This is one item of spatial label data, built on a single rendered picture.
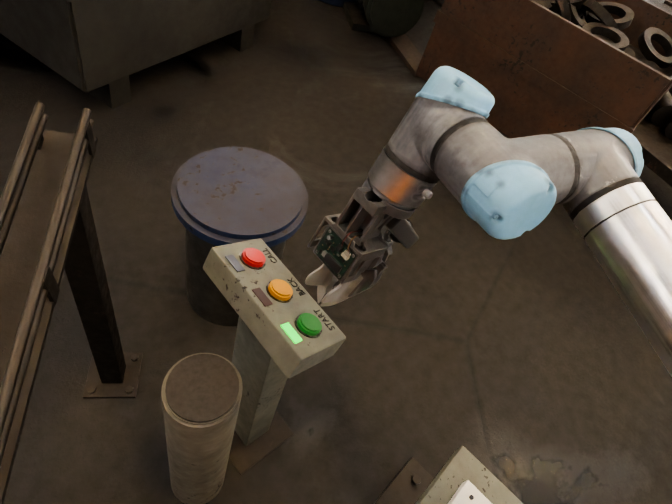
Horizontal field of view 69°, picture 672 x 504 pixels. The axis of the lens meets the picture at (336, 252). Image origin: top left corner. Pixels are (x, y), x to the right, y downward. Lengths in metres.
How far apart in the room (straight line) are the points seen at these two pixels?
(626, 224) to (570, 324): 1.37
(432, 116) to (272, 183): 0.72
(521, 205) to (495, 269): 1.41
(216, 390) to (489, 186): 0.51
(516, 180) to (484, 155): 0.04
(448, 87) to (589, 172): 0.17
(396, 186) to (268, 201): 0.63
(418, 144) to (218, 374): 0.47
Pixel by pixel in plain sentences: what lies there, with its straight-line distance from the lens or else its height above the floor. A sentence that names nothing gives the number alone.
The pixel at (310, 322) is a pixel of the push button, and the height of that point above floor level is 0.61.
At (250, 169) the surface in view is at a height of 0.43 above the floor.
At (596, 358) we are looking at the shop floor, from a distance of 1.88.
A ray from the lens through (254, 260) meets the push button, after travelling 0.80.
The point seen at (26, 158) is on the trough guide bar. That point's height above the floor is 0.74.
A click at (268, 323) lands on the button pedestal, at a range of 0.74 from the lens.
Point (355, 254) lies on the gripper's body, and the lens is 0.59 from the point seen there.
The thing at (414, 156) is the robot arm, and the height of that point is 0.93.
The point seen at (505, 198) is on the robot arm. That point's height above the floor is 0.99.
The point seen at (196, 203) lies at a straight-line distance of 1.13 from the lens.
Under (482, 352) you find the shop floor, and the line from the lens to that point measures 1.64.
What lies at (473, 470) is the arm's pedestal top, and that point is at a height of 0.30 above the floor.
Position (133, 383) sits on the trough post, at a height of 0.01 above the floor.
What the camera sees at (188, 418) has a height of 0.52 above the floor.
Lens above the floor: 1.25
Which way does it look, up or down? 49 degrees down
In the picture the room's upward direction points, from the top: 20 degrees clockwise
